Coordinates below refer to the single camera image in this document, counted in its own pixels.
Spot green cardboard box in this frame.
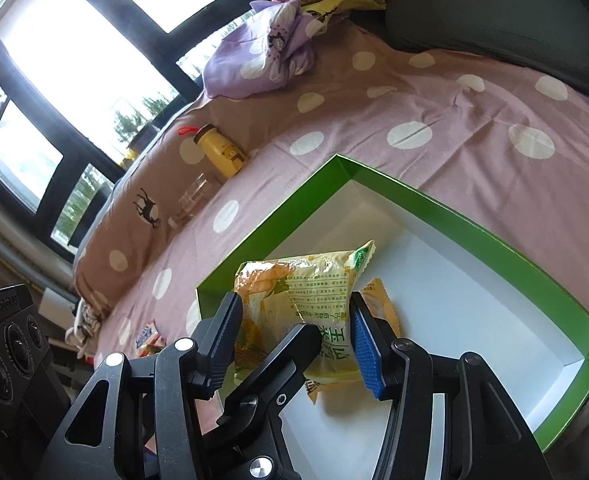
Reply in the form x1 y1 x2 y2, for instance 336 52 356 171
195 154 589 453

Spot white striped clothes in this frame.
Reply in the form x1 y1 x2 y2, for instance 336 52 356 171
64 297 110 356

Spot dark green cushion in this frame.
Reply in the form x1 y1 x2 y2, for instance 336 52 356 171
382 0 589 98

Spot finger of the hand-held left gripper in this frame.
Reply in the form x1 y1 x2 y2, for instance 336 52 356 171
200 324 324 480

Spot brown polka dot quilt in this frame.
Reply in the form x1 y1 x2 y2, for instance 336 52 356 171
72 87 255 321

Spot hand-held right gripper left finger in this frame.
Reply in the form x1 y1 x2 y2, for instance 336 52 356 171
34 291 248 480

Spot black framed window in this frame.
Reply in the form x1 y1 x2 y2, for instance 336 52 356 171
0 0 250 261

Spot yellow printed cloth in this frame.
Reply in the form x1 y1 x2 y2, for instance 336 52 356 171
302 0 388 28

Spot pale orange snack packet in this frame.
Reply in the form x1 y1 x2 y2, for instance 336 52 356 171
357 277 400 336

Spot yellow bottle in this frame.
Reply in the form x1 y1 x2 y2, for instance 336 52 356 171
177 124 249 178

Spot yellow green corn snack packet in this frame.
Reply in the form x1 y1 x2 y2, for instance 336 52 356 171
233 240 378 406

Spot white snack packet red edge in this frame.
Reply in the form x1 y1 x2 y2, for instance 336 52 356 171
133 319 168 358

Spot purple polka dot cloth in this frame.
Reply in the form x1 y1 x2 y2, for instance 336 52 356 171
202 0 328 100

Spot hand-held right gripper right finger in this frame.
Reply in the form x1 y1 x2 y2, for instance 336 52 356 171
349 291 550 480

